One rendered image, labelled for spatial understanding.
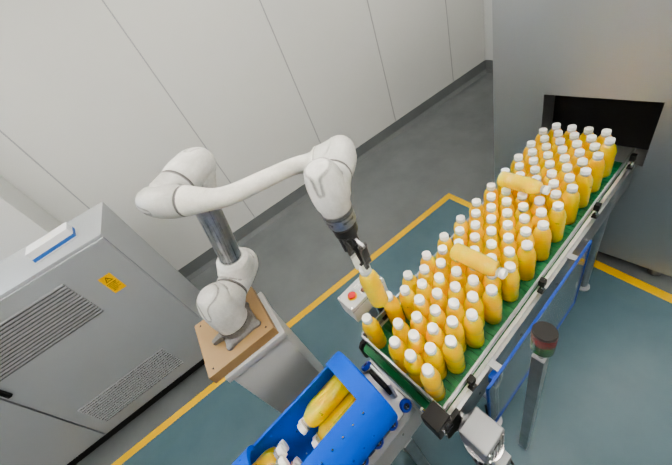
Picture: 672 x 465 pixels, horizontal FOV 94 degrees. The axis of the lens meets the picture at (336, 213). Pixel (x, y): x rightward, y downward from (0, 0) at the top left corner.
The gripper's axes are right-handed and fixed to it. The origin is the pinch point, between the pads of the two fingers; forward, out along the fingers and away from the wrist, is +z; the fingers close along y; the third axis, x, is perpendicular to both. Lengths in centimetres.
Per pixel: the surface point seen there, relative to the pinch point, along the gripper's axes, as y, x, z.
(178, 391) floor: -148, -130, 144
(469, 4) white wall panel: -218, 404, 43
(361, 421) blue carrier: 23.5, -32.1, 23.6
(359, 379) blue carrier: 16.6, -24.6, 19.3
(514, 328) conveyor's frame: 35, 33, 52
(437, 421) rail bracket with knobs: 35, -15, 42
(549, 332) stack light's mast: 50, 20, 16
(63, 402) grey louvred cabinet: -156, -172, 84
